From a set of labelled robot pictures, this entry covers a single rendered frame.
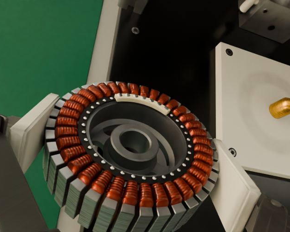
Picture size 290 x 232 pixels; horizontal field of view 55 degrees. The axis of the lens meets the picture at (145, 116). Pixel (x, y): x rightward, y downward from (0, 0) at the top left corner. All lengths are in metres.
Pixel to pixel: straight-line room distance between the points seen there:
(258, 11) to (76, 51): 0.23
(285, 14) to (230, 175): 0.28
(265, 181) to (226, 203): 0.17
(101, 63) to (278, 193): 0.24
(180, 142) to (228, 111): 0.13
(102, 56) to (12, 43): 0.09
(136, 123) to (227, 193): 0.09
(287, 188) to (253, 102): 0.10
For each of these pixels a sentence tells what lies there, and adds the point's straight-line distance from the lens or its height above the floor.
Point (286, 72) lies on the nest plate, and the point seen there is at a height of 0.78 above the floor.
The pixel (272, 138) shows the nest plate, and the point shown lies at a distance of 0.35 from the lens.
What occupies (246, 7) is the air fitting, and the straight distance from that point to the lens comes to 0.40.
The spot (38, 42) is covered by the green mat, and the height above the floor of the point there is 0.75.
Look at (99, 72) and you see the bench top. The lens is 0.31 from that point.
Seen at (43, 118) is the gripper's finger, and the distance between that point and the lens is 0.16.
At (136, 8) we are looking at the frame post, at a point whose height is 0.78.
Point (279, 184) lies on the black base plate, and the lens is 0.35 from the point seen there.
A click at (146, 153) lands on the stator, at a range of 0.18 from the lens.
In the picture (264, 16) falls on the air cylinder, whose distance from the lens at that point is 0.41.
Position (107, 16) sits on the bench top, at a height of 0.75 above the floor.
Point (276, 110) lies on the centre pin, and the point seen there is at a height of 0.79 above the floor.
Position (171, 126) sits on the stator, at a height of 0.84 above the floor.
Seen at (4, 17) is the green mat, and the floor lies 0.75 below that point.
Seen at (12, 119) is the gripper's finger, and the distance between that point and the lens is 0.17.
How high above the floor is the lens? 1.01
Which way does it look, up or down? 61 degrees down
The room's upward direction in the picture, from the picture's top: 45 degrees clockwise
